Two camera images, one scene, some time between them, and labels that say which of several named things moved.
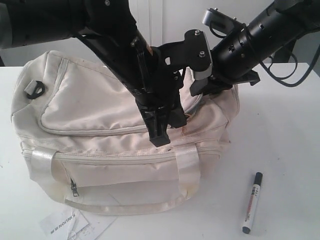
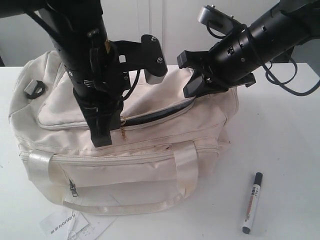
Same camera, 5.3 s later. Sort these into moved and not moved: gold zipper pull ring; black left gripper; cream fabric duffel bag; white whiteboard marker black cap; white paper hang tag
Moved: black left gripper; gold zipper pull ring
Not moved: white whiteboard marker black cap; white paper hang tag; cream fabric duffel bag
